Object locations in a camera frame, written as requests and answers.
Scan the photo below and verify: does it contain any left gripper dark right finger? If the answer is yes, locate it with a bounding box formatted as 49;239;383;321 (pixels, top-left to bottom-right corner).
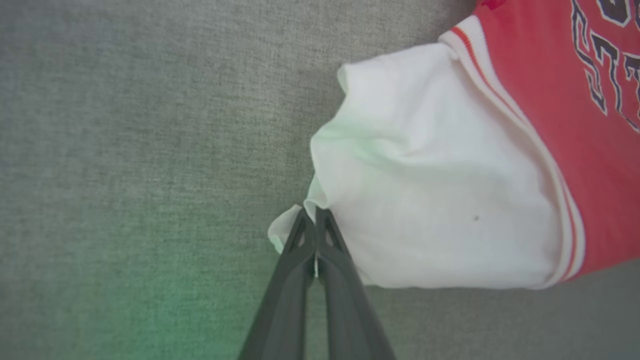
316;208;397;360

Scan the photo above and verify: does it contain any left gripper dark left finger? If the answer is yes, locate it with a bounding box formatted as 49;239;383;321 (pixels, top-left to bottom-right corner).
239;207;317;360

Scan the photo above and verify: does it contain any red white sports jersey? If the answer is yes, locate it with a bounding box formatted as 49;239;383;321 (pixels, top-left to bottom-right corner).
267;0;640;291

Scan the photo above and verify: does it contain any grey fabric sofa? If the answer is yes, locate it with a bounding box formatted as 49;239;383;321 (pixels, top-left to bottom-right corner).
0;0;640;360

